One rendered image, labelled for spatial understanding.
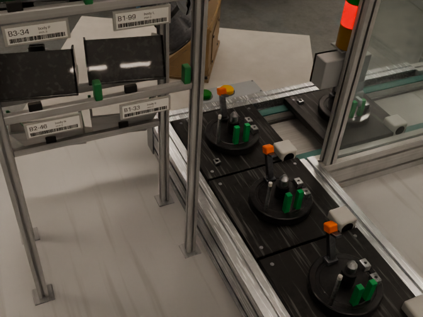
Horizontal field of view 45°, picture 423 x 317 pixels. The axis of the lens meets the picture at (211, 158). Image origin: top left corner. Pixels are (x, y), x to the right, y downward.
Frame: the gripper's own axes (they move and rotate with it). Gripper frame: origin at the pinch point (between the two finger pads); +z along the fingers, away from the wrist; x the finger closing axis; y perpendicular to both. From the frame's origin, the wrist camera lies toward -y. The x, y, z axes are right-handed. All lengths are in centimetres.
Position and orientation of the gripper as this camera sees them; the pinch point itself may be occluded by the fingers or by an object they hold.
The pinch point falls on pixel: (187, 11)
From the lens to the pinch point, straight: 130.6
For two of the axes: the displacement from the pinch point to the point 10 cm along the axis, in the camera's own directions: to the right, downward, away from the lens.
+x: -9.1, 2.3, -3.4
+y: -4.1, -6.1, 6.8
